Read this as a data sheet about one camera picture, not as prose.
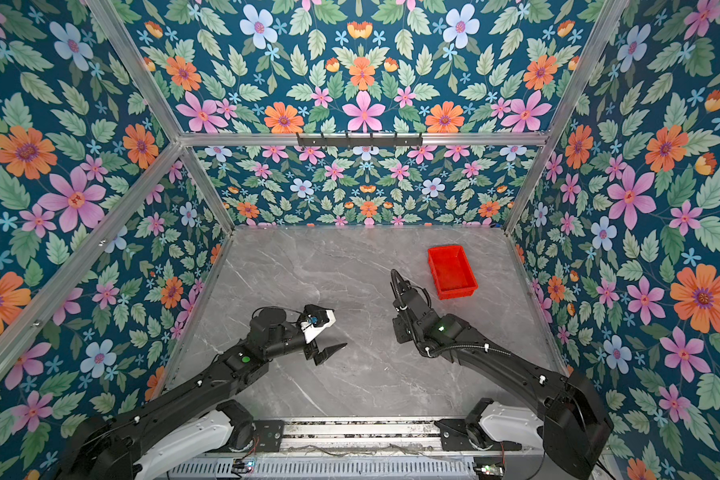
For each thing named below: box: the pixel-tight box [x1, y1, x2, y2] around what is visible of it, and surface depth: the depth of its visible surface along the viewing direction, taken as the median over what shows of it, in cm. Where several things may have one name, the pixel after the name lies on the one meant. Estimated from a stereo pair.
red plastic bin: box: [428, 245, 479, 300], surface depth 107 cm
